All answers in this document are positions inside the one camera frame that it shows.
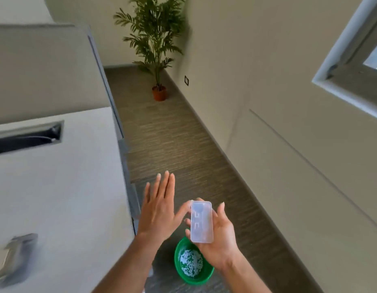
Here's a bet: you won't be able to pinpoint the person's left hand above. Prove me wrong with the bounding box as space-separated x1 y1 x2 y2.
137 171 192 244

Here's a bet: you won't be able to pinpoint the person's right hand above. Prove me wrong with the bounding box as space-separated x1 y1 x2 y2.
185 198 239 270

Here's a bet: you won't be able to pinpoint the clear plastic box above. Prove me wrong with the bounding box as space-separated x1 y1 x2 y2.
190 200 214 244

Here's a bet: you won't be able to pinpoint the person's left forearm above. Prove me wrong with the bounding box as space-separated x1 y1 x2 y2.
91 233 165 293

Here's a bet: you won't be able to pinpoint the person's right forearm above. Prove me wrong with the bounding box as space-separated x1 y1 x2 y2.
219 250 273 293

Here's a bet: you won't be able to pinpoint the white beads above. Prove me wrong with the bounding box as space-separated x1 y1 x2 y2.
179 249 204 277

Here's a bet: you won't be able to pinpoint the green plastic bowl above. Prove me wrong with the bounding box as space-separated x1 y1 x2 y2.
174 237 215 285

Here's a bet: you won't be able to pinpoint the terracotta plant pot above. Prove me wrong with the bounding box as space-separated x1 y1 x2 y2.
152 85 167 102

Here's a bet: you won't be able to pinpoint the white cabinet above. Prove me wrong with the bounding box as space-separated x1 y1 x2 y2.
0 24 139 293

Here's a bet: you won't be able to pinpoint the green potted palm plant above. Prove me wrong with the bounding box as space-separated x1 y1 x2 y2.
113 0 189 91

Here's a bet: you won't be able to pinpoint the silver metal handle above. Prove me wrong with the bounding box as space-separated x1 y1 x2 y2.
0 233 38 289

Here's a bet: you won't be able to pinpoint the white window frame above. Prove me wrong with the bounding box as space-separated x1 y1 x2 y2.
312 0 377 122

